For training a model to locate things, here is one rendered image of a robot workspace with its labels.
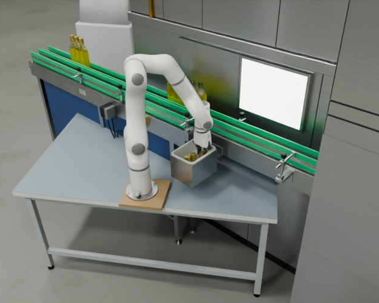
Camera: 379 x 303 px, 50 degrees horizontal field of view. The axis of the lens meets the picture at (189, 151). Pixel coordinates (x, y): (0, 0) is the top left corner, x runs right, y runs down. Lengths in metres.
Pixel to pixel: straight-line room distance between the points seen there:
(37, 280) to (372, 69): 2.50
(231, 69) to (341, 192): 0.96
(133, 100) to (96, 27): 2.65
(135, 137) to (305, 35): 0.99
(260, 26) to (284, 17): 0.15
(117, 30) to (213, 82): 2.22
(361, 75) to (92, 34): 3.51
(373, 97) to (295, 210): 1.17
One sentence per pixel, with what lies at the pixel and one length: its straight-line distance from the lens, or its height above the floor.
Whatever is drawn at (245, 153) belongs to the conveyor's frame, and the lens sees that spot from 2.31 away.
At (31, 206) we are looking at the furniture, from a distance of 2.77.
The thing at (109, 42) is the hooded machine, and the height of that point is 0.84.
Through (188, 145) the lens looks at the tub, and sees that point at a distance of 2.40.
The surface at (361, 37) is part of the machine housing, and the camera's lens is 1.59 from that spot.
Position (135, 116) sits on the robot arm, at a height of 1.30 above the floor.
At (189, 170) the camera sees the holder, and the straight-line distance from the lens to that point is 2.25.
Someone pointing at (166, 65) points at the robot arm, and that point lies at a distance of 2.01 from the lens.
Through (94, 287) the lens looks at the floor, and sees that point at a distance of 3.00.
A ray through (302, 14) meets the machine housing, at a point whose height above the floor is 1.76.
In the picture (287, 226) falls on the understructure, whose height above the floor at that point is 0.42.
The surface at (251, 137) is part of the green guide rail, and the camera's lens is 2.26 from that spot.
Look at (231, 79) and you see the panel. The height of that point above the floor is 1.33.
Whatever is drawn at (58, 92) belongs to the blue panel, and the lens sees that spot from 3.56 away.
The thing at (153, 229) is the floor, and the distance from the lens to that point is 3.29.
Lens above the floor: 2.31
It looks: 34 degrees down
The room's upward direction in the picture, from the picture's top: 1 degrees counter-clockwise
